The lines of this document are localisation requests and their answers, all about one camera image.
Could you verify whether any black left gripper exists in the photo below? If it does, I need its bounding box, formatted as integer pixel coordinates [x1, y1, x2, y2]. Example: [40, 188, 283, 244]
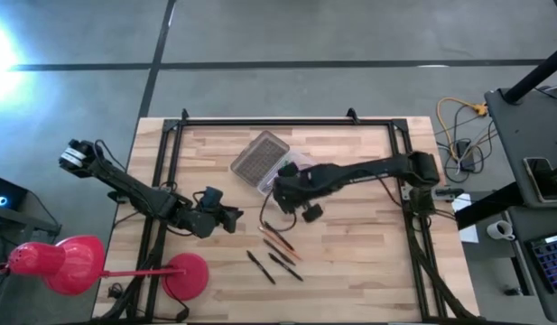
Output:
[178, 205, 244, 239]

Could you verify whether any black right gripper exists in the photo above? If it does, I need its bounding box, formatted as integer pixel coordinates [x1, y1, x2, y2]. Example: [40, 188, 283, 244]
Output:
[272, 162, 331, 214]

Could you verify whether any clear plastic supply box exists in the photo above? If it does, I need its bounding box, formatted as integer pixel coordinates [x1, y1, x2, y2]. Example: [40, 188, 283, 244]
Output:
[257, 148, 319, 196]

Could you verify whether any grey box lid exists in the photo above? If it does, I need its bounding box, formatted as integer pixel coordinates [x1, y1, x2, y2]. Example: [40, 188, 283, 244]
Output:
[229, 130, 291, 188]

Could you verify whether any black pen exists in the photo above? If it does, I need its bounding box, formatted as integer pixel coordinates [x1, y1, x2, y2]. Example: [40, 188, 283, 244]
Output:
[267, 252, 304, 283]
[262, 237, 297, 266]
[246, 250, 277, 285]
[263, 220, 295, 252]

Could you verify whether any orange pen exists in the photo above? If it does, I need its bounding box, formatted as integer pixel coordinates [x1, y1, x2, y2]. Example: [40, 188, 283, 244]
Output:
[258, 226, 302, 261]

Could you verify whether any red desk lamp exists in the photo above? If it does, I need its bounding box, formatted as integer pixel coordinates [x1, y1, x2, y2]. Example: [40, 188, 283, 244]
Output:
[0, 234, 210, 302]

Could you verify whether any black power adapter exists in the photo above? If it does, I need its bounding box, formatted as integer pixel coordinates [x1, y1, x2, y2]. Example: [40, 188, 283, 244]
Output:
[453, 139, 476, 172]

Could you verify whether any white paper sheet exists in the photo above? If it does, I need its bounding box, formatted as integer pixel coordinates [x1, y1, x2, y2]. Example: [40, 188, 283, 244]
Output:
[451, 192, 480, 244]

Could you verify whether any white mug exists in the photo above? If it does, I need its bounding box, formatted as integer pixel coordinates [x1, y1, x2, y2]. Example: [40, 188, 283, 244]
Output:
[487, 219, 516, 242]

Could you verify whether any black computer with blue light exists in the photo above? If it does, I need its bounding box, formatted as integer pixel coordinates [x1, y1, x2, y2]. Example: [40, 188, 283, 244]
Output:
[0, 173, 62, 237]

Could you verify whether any dark grey desk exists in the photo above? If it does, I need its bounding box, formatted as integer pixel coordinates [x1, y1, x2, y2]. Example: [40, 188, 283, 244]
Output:
[483, 85, 557, 324]

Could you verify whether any black smartphone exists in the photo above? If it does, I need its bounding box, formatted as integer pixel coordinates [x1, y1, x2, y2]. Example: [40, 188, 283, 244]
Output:
[523, 156, 557, 203]

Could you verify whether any backlit keyboard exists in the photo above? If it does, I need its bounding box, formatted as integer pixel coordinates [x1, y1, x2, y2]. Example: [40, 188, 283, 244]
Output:
[525, 232, 557, 294]

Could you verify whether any black slanted pole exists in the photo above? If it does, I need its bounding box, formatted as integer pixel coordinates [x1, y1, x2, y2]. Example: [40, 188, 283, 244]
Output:
[503, 42, 557, 104]

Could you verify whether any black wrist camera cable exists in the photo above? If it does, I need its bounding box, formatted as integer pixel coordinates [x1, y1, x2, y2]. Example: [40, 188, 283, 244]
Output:
[258, 189, 298, 234]

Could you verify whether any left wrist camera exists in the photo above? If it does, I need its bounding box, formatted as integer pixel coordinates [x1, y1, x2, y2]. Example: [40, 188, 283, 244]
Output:
[200, 186, 225, 209]

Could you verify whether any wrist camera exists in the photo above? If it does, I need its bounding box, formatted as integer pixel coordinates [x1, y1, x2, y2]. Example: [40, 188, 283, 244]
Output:
[302, 202, 325, 224]
[200, 186, 225, 209]

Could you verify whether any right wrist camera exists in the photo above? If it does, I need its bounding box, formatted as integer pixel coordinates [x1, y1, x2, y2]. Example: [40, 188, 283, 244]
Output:
[302, 202, 325, 224]

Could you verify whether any black table frame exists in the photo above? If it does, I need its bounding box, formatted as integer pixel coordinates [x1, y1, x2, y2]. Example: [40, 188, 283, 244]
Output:
[95, 107, 480, 324]

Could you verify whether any black lamp power cable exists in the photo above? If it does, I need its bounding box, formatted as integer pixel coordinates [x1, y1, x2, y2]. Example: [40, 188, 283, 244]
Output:
[160, 270, 191, 323]

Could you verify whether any yellow cable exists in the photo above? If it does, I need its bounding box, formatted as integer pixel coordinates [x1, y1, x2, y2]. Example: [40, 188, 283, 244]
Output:
[435, 97, 489, 150]

